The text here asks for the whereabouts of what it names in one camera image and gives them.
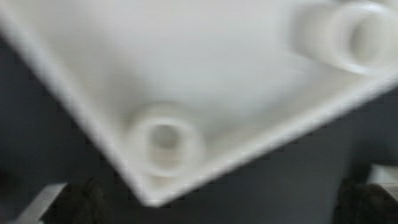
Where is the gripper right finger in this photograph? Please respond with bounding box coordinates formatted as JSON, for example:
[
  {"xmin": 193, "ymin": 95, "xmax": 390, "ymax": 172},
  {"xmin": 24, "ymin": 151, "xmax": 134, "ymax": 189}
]
[{"xmin": 337, "ymin": 165, "xmax": 398, "ymax": 224}]

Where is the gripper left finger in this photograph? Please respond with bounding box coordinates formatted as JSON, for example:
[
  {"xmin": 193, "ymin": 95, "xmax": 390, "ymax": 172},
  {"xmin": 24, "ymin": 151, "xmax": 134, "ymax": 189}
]
[{"xmin": 12, "ymin": 179, "xmax": 109, "ymax": 224}]

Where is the white square table top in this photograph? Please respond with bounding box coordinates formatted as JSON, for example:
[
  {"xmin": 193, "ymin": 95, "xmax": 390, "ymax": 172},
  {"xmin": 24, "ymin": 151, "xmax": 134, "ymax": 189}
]
[{"xmin": 0, "ymin": 0, "xmax": 398, "ymax": 207}]

